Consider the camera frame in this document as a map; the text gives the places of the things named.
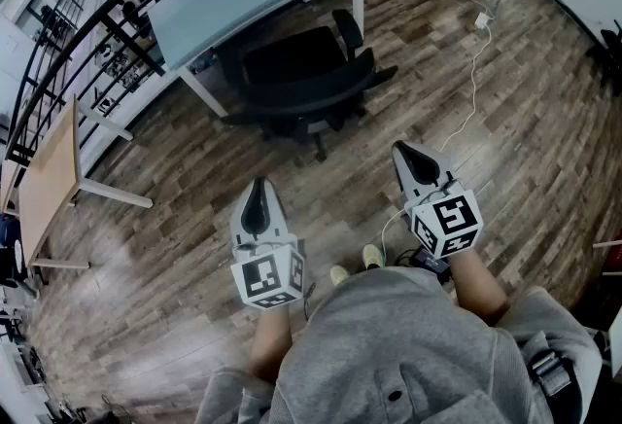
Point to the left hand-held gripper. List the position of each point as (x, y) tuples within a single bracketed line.
[(265, 273)]

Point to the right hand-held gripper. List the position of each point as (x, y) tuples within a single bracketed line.
[(449, 218)]

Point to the black office chair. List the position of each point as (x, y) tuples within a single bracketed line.
[(291, 67)]

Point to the person's left forearm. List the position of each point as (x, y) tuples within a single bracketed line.
[(269, 344)]

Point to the person's right forearm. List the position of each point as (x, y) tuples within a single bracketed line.
[(476, 286)]

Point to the black device with screen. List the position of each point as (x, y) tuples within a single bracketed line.
[(427, 261)]

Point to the person's left pale shoe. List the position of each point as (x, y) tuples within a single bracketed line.
[(338, 273)]

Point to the person's pale shoe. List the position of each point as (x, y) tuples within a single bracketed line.
[(338, 273), (373, 256)]

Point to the person's right pale shoe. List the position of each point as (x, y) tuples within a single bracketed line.
[(373, 256)]

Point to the white power adapter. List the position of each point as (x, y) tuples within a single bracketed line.
[(481, 20)]

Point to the grey sweatshirt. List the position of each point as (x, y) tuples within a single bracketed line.
[(389, 339)]

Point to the red box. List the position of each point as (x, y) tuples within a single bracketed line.
[(614, 261)]

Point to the wooden table with white legs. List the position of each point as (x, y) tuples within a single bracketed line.
[(48, 184)]

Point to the black metal railing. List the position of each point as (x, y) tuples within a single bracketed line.
[(136, 45)]

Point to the black stand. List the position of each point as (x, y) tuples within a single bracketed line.
[(610, 52)]

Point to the white frame table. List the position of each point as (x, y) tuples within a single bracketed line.
[(610, 243)]

